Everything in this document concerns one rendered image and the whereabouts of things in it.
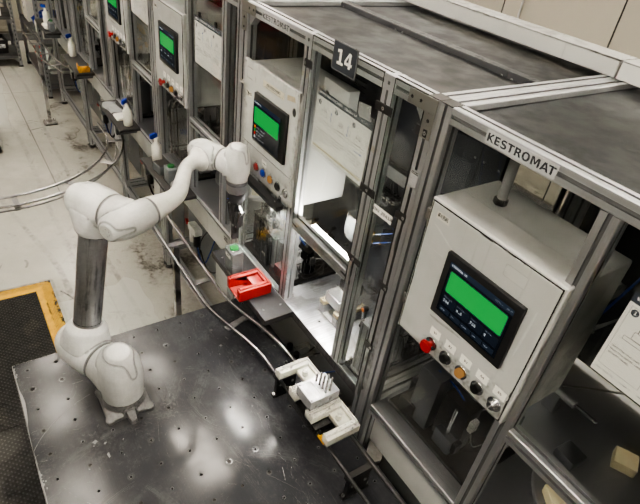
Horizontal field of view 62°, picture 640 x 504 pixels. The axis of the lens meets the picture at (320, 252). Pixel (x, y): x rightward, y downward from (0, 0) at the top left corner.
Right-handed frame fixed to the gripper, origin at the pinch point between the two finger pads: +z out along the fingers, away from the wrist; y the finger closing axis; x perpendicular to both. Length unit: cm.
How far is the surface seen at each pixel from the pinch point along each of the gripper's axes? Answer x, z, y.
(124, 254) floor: 12, 112, 152
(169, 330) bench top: 33, 44, -3
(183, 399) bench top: 41, 44, -42
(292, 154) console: -10, -48, -25
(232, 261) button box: 2.6, 13.2, -3.9
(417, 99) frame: -10, -88, -80
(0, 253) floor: 88, 112, 186
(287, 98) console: -9, -66, -18
